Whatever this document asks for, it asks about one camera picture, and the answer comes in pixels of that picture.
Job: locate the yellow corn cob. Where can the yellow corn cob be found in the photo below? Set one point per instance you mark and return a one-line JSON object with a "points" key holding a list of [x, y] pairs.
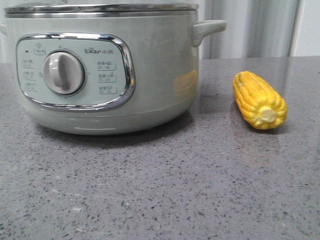
{"points": [[259, 103]]}

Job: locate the glass pot lid with knob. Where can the glass pot lid with knob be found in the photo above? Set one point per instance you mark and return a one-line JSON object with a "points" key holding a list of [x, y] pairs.
{"points": [[37, 7]]}

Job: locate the pale green electric cooking pot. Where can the pale green electric cooking pot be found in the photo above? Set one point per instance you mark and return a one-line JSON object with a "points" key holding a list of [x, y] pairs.
{"points": [[105, 73]]}

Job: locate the white pleated curtain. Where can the white pleated curtain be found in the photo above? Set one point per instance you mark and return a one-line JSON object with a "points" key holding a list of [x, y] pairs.
{"points": [[261, 28]]}

